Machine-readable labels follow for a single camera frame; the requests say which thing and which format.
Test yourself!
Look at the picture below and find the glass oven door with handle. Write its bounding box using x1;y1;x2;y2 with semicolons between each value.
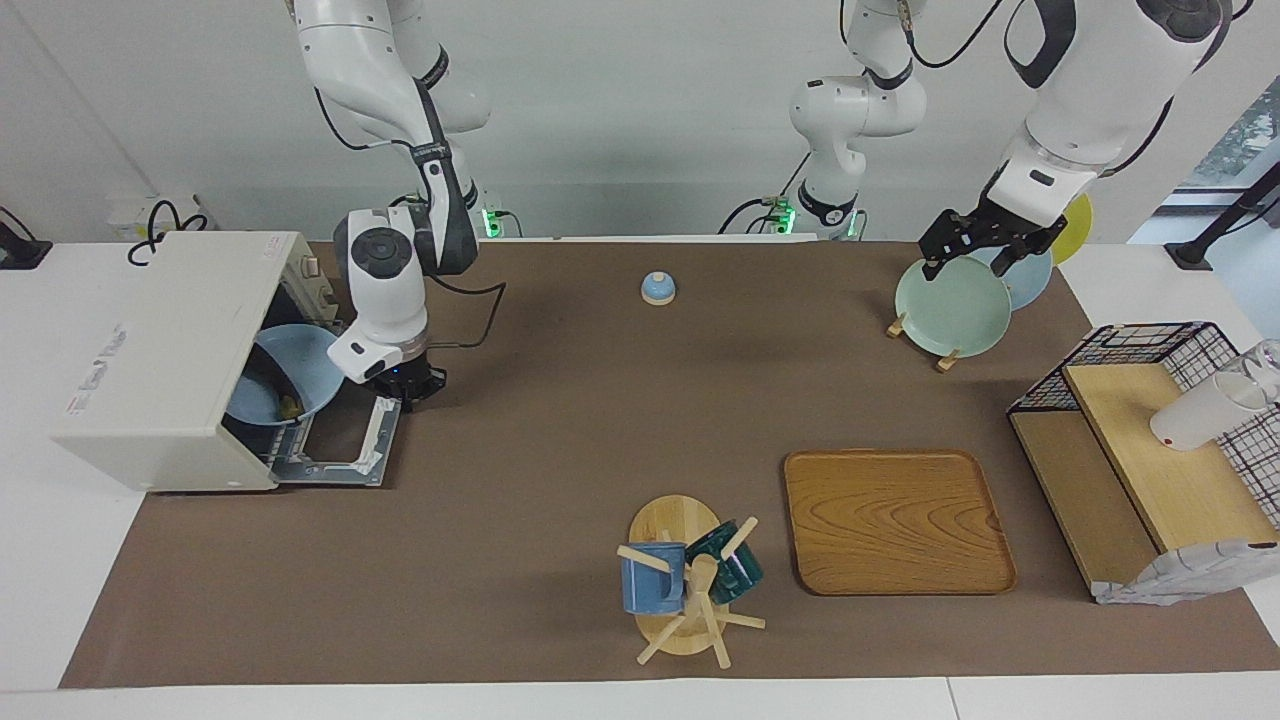
272;392;404;489

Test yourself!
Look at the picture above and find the dark purple eggplant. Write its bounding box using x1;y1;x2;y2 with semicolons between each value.
262;372;307;421

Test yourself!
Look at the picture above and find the white toaster oven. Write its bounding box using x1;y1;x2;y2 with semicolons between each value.
50;232;346;493

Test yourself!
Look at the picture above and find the light blue racked plate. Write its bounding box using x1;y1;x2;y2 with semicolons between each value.
965;240;1054;311

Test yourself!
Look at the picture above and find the pale green plate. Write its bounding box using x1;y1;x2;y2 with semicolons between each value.
894;255;1014;359

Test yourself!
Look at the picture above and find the yellow plate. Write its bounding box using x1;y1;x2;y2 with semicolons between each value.
1045;193;1094;266

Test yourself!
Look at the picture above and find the wooden plate rack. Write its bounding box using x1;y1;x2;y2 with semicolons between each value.
886;312;961;373

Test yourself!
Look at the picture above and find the brown table mat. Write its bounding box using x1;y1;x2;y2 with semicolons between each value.
58;240;1280;689

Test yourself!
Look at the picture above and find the white plastic cup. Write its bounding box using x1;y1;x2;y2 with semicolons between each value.
1149;372;1271;452

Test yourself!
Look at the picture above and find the wooden serving tray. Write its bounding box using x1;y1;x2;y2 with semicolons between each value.
783;449;1018;597

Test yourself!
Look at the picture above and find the wooden two-tier shelf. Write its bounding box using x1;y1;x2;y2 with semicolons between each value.
1008;362;1280;601

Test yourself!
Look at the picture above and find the clear glass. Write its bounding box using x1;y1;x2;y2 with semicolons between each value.
1240;338;1280;406

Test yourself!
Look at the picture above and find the wooden mug tree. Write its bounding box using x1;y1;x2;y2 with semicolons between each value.
616;494;767;670

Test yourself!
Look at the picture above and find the blue mug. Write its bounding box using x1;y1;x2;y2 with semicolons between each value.
620;542;688;616

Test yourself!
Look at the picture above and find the grey patterned cloth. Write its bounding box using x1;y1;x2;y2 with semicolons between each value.
1092;538;1280;607

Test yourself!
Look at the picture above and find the dark green mug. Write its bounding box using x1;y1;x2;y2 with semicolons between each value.
685;520;764;605

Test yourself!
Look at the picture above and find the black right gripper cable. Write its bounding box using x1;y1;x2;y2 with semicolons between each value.
313;88;509;351

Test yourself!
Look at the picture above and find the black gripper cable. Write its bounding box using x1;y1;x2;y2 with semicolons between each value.
898;0;1011;71
313;88;509;351

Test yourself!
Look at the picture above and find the black wire basket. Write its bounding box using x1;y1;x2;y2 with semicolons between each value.
1007;321;1280;531

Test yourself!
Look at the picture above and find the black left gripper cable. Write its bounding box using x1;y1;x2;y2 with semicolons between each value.
898;0;1011;71

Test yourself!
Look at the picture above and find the black camera stand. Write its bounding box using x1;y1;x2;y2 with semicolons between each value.
1165;160;1280;271

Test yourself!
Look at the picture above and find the black left base cable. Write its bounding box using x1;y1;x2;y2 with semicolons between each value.
717;195;793;237

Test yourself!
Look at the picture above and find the black oven power cord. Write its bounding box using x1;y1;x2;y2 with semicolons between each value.
127;200;211;267

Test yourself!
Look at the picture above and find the black clamp mount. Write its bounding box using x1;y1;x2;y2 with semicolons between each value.
0;205;53;271

